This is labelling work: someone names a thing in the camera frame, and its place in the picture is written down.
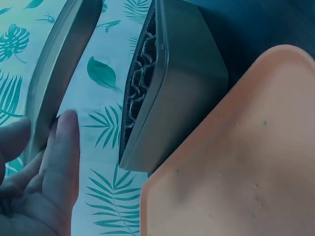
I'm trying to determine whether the gold square tin box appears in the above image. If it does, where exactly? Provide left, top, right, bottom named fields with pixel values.
left=118, top=0, right=230, bottom=173

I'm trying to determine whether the gold plastic compartment insert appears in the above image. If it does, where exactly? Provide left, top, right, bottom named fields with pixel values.
left=120, top=3, right=158, bottom=158

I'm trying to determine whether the orange rectangular tray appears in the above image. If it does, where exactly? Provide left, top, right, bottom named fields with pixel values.
left=139, top=44, right=315, bottom=236

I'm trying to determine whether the person's left hand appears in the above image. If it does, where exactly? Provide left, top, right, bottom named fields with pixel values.
left=0, top=110, right=81, bottom=236

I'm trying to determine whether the gold square tin lid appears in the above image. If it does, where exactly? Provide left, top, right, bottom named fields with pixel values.
left=26, top=0, right=104, bottom=164

